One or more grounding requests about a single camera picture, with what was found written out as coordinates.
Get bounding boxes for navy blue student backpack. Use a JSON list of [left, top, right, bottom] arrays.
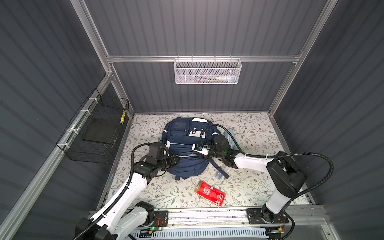
[[162, 118, 229, 181]]

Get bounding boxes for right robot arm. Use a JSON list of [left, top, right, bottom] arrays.
[[192, 124, 334, 224]]

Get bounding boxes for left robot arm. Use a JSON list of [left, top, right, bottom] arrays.
[[74, 142, 180, 240]]

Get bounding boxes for clear pack of pens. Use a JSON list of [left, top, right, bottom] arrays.
[[215, 172, 224, 180]]

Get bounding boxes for floral table mat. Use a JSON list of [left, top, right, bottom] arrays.
[[103, 112, 310, 210]]

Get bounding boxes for red paper box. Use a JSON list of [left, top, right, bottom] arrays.
[[195, 181, 226, 207]]

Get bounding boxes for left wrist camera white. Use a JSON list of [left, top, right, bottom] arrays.
[[148, 142, 169, 160]]

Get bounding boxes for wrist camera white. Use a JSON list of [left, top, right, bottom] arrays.
[[192, 144, 210, 156], [148, 142, 169, 160]]

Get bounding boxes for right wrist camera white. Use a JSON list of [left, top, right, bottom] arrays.
[[192, 144, 210, 156]]

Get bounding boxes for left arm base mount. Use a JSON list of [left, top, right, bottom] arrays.
[[138, 210, 169, 228]]

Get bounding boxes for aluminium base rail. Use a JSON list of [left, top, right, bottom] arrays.
[[155, 205, 330, 228]]

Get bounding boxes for black wire wall basket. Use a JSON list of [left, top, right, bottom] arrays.
[[57, 92, 129, 164]]

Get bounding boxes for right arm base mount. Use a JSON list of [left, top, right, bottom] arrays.
[[246, 208, 290, 225]]

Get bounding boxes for white wire mesh basket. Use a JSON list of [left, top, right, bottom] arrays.
[[173, 57, 242, 85]]

